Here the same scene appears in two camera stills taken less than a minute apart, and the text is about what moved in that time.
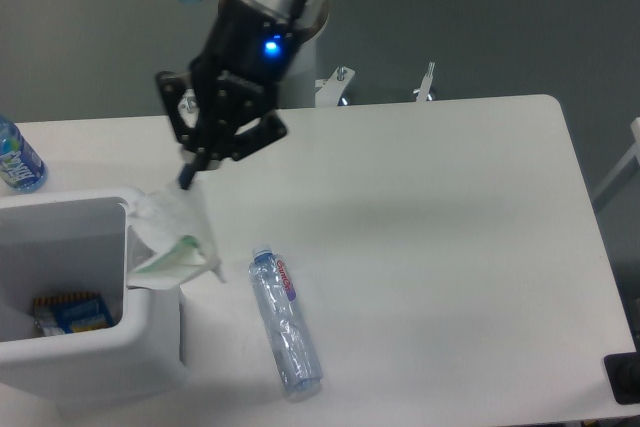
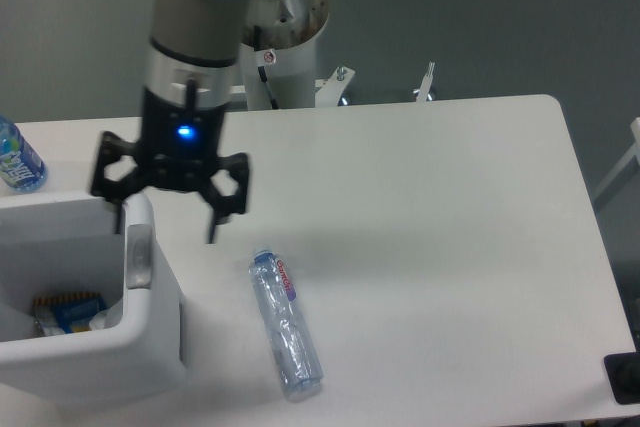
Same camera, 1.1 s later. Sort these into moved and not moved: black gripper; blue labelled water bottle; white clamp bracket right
Moved: black gripper
Not moved: blue labelled water bottle; white clamp bracket right
